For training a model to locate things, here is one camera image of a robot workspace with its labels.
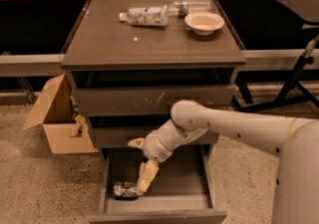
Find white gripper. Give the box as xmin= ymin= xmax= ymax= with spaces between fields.
xmin=128 ymin=130 xmax=172 ymax=196

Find crushed 7up can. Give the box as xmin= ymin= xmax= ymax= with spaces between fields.
xmin=114 ymin=181 xmax=138 ymax=198

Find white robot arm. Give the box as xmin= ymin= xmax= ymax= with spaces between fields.
xmin=128 ymin=101 xmax=319 ymax=224

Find grey middle drawer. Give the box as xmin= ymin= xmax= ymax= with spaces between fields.
xmin=87 ymin=113 xmax=223 ymax=149

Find grey drawer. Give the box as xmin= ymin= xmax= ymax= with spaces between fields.
xmin=87 ymin=113 xmax=223 ymax=149
xmin=72 ymin=68 xmax=234 ymax=116
xmin=88 ymin=145 xmax=226 ymax=224

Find grey bottom drawer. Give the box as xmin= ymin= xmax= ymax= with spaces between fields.
xmin=88 ymin=145 xmax=226 ymax=224

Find grey top drawer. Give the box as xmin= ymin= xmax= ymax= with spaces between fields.
xmin=72 ymin=68 xmax=234 ymax=116

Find grey drawer cabinet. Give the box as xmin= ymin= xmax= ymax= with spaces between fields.
xmin=60 ymin=0 xmax=247 ymax=224

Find items inside cardboard box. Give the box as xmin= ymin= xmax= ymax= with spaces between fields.
xmin=70 ymin=95 xmax=86 ymax=137

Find open cardboard box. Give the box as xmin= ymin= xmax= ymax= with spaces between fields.
xmin=23 ymin=74 xmax=97 ymax=154

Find large clear water bottle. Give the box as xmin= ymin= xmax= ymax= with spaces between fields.
xmin=119 ymin=6 xmax=168 ymax=27

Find white bowl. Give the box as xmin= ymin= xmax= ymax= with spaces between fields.
xmin=184 ymin=12 xmax=225 ymax=36

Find small clear water bottle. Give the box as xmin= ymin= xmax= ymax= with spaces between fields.
xmin=167 ymin=0 xmax=211 ymax=18

